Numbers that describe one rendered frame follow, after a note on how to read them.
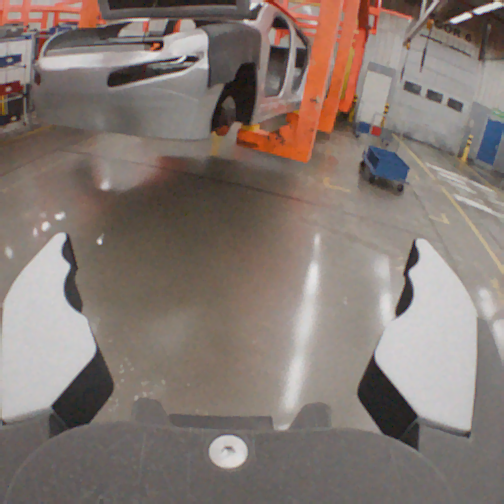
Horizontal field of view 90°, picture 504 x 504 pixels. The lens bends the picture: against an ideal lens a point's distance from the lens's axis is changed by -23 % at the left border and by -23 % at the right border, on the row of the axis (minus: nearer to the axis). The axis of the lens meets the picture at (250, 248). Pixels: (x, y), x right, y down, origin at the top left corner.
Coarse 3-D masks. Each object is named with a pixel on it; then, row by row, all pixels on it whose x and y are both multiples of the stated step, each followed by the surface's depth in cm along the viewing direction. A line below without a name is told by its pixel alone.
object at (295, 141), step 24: (336, 0) 197; (336, 24) 208; (312, 48) 225; (312, 72) 235; (312, 96) 245; (312, 120) 255; (240, 144) 287; (264, 144) 280; (288, 144) 273; (312, 144) 275
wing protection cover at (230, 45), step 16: (208, 32) 163; (224, 32) 169; (240, 32) 181; (256, 32) 204; (208, 48) 167; (224, 48) 175; (240, 48) 187; (256, 48) 210; (224, 64) 180; (240, 64) 196; (256, 64) 217; (224, 80) 186
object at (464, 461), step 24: (480, 336) 7; (480, 360) 6; (480, 384) 5; (480, 408) 5; (408, 432) 5; (432, 432) 5; (480, 432) 4; (432, 456) 4; (456, 456) 4; (480, 456) 4; (456, 480) 4; (480, 480) 4
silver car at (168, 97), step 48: (48, 48) 195; (96, 48) 167; (144, 48) 159; (192, 48) 163; (288, 48) 318; (48, 96) 176; (96, 96) 165; (144, 96) 167; (192, 96) 178; (240, 96) 261; (288, 96) 363
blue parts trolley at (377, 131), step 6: (360, 114) 717; (354, 120) 776; (360, 126) 737; (366, 126) 734; (372, 126) 730; (378, 126) 767; (354, 132) 787; (366, 132) 742; (372, 132) 738; (378, 132) 735; (384, 132) 732; (390, 132) 728; (384, 138) 734
